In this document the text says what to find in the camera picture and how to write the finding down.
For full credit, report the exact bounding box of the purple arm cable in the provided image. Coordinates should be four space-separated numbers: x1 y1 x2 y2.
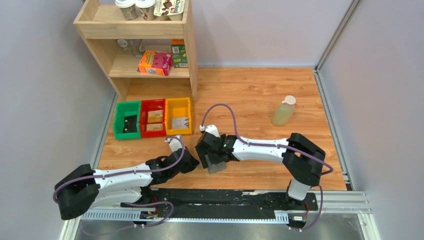
52 135 186 228
200 103 334 232

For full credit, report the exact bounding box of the white lid paper cup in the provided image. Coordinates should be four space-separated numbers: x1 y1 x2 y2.
114 0 138 21

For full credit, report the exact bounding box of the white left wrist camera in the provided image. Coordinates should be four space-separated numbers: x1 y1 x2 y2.
165 134 183 151

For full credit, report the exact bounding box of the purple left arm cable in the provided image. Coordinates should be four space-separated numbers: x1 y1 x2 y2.
52 135 186 228

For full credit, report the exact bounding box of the clear glass jar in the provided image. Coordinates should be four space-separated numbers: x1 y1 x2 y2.
128 39 146 59

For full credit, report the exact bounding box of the gold card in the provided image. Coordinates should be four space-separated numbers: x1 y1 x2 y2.
147 109 164 124
145 123 164 132

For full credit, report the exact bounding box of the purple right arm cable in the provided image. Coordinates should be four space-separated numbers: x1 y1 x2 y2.
200 103 334 232

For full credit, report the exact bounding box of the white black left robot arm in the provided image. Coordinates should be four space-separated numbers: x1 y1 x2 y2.
53 148 200 220

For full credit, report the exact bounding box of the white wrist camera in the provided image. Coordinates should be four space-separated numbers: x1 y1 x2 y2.
199 124 220 138
165 134 183 151

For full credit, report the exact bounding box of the yellow plastic bin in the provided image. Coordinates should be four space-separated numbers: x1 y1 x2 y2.
164 97 193 136

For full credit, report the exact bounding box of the green liquid bottle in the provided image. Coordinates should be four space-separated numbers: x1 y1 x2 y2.
271 95 297 126

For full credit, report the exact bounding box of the black card in green bin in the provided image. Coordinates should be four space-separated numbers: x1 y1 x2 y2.
122 114 138 134

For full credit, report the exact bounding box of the aluminium frame rail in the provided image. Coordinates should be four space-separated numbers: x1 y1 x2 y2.
60 188 381 240

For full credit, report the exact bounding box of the upper gold card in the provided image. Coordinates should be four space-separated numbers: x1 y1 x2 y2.
147 109 164 124

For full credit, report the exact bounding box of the wooden shelf unit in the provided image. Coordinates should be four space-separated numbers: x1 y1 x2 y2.
73 0 199 101

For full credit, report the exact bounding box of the silver card in yellow bin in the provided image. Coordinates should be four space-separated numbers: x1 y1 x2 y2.
171 116 190 130

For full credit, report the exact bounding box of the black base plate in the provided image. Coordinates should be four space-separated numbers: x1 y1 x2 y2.
134 188 319 220

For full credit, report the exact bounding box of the chocolate pudding pack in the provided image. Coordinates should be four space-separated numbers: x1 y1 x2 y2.
154 0 186 21

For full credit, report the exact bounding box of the red plastic bin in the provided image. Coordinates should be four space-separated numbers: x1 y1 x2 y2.
139 98 166 138

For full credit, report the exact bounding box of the orange pink snack box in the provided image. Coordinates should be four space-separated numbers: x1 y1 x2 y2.
138 50 173 76

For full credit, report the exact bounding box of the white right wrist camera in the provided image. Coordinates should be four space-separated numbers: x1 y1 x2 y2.
199 124 220 138

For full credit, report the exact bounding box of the green plastic bin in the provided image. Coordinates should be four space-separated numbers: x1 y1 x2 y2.
112 101 142 140

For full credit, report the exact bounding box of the lower gold card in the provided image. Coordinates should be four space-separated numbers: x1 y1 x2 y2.
145 123 164 132

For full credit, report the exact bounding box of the green carton box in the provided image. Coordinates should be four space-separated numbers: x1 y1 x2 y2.
170 39 188 69

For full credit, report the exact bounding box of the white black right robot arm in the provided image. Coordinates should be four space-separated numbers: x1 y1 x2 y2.
195 131 326 210

